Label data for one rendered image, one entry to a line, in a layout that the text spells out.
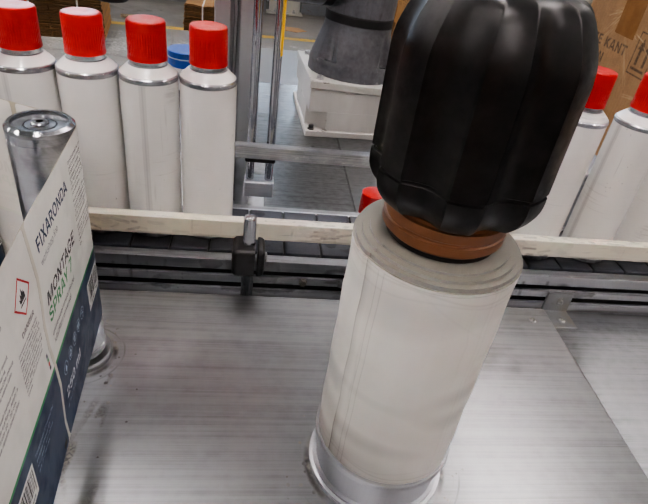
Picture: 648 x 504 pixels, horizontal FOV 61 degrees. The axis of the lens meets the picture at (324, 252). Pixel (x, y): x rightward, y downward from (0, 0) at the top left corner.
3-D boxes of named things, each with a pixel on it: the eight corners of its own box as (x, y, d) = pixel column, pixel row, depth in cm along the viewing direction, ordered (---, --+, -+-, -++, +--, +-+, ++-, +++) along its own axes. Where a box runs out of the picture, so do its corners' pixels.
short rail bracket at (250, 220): (229, 326, 53) (232, 222, 47) (230, 306, 56) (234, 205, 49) (262, 327, 54) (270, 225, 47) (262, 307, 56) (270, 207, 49)
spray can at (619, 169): (569, 262, 61) (654, 82, 50) (550, 237, 66) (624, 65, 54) (611, 265, 62) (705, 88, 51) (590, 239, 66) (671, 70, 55)
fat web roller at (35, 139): (39, 375, 40) (-21, 132, 29) (59, 331, 43) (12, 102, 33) (104, 377, 40) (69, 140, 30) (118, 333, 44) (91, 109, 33)
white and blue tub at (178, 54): (166, 89, 104) (165, 52, 100) (170, 78, 110) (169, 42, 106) (204, 92, 105) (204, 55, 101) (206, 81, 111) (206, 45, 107)
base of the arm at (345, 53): (310, 77, 90) (319, 13, 85) (305, 54, 103) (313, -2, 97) (398, 90, 92) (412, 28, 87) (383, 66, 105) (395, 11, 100)
